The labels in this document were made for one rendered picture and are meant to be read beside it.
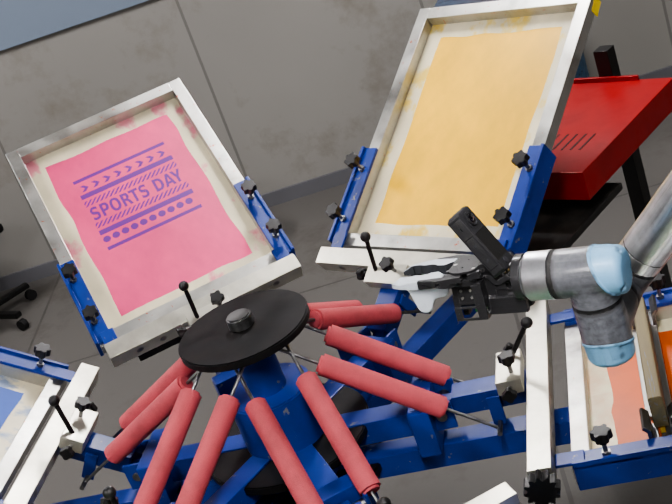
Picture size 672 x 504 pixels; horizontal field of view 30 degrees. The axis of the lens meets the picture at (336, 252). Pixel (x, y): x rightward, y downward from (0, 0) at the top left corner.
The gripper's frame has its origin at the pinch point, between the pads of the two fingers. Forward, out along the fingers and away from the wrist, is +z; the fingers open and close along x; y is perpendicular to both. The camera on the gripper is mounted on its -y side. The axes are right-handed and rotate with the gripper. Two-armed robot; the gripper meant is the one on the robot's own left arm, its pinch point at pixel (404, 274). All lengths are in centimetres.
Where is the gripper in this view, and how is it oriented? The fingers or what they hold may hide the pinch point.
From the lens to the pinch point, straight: 198.9
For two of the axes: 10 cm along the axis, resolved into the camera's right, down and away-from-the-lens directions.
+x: 4.2, -3.9, 8.2
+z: -8.7, 0.9, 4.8
